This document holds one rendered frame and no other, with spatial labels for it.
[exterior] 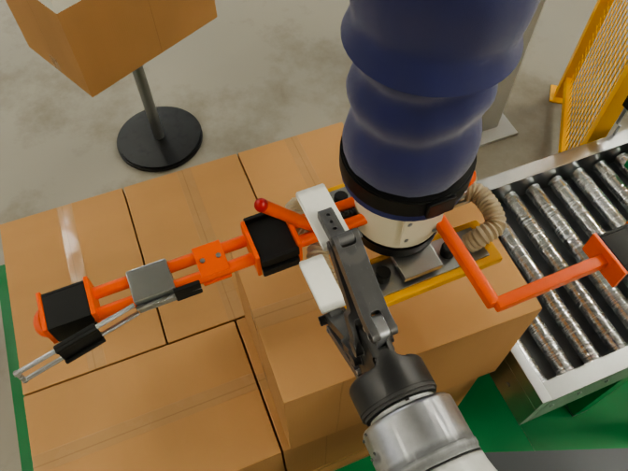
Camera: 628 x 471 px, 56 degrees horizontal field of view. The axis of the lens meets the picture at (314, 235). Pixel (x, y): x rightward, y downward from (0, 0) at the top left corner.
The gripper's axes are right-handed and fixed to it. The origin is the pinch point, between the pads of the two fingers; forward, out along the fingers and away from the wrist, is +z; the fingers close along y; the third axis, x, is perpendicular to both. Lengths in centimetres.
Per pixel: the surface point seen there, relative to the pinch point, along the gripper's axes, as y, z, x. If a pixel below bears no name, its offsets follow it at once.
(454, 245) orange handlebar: 33.4, 8.2, 29.9
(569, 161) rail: 99, 51, 114
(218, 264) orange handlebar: 33.1, 20.5, -8.8
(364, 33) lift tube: -6.1, 20.7, 15.6
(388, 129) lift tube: 6.4, 15.5, 17.6
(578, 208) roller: 103, 36, 109
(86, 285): 32, 25, -30
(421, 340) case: 64, 4, 27
